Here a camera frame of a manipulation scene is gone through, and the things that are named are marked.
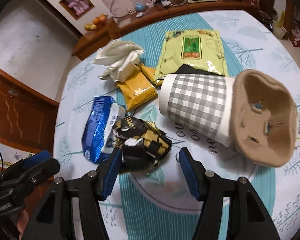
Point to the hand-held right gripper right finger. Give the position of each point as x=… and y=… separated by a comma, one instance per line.
x=188, y=175

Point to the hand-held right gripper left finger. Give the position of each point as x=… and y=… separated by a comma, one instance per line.
x=112, y=173

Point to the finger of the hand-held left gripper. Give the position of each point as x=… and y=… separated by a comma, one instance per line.
x=37, y=158
x=37, y=173

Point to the black yellow wrapper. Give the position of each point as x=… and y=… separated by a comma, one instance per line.
x=142, y=145

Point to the light green tea bag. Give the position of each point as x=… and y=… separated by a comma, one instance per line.
x=192, y=52

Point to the person's left hand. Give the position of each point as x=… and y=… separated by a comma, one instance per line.
x=22, y=221

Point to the blue wet wipe packet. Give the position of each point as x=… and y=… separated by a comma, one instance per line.
x=96, y=127

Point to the grey checkered paper cup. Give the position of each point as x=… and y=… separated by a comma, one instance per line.
x=197, y=105

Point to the yellow package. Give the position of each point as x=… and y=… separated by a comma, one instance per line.
x=137, y=88

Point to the brown pulp cup holder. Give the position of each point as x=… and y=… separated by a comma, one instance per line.
x=262, y=125

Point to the white crumpled paper bag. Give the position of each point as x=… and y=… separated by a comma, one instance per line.
x=117, y=55

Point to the leaf print striped tablecloth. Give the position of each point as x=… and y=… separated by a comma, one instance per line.
x=252, y=42

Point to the fruit bowl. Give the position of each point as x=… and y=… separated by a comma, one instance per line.
x=96, y=22

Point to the wooden cabinet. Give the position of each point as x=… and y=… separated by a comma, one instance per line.
x=140, y=22

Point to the pink dumbbells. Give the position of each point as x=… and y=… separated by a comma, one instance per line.
x=77, y=6

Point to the white bucket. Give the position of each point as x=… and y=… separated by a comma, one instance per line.
x=280, y=30

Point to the dark stacked pot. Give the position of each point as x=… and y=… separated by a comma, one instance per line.
x=266, y=18

